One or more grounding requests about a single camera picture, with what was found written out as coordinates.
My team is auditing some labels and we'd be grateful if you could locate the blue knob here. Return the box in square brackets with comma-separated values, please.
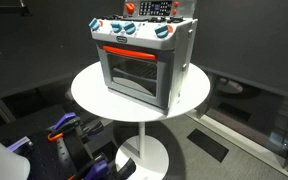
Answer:
[154, 24, 169, 38]
[123, 22, 136, 35]
[110, 22, 122, 33]
[89, 18, 100, 31]

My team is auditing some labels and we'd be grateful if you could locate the lower orange button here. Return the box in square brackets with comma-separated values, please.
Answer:
[172, 9, 177, 15]

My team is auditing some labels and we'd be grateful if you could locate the grey toy stove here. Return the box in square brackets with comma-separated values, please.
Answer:
[90, 0, 198, 114]

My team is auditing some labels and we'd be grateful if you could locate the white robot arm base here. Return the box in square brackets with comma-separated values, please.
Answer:
[0, 143, 30, 180]

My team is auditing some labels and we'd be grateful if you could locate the blue far left knob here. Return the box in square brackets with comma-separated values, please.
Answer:
[89, 18, 100, 31]

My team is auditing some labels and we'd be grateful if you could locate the orange oven door handle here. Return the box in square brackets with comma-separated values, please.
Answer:
[102, 46, 157, 60]

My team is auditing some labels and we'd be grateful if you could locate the purple orange upper clamp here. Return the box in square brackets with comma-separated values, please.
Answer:
[47, 112, 104, 143]

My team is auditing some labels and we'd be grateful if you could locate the blue right knob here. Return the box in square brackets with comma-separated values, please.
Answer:
[154, 24, 169, 38]

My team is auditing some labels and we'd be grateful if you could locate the white round pedestal table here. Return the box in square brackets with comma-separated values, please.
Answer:
[71, 62, 211, 180]

